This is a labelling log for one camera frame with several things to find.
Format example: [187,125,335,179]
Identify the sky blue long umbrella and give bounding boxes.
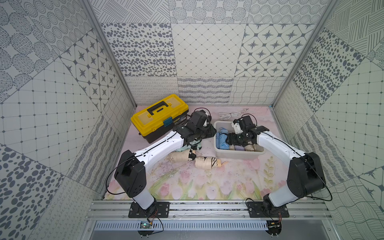
[216,128,230,150]

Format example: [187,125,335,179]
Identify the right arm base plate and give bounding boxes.
[246,201,290,219]

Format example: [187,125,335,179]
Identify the mint green umbrella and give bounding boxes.
[176,143,202,152]

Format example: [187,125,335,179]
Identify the white coiled cable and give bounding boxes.
[217,108,250,121]

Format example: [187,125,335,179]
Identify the lavender umbrella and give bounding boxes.
[234,146,245,151]

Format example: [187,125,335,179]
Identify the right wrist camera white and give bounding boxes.
[231,120,243,134]

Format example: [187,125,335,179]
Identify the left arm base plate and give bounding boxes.
[129,201,170,219]

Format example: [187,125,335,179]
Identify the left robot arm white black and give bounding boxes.
[114,110,217,212]

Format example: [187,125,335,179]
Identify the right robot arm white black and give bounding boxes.
[226,116,327,210]

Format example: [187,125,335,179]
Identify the yellow black toolbox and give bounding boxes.
[131,94,189,144]

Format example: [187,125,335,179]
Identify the beige umbrella black stripes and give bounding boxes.
[195,157,228,170]

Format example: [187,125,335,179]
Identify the aluminium mounting rail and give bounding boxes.
[85,200,332,221]

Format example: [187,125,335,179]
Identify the white slotted cable duct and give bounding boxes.
[94,220,268,231]

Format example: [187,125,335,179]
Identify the white plastic storage box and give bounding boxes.
[214,121,266,160]

